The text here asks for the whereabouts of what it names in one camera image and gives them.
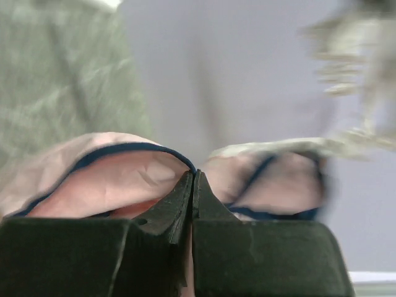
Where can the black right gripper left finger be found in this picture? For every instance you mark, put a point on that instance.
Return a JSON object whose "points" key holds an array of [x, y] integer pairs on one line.
{"points": [[144, 256]]}

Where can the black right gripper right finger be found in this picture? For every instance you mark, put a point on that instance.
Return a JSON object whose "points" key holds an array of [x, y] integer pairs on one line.
{"points": [[265, 258]]}

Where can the pink underwear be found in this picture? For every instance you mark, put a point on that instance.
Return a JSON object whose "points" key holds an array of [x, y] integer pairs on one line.
{"points": [[121, 176]]}

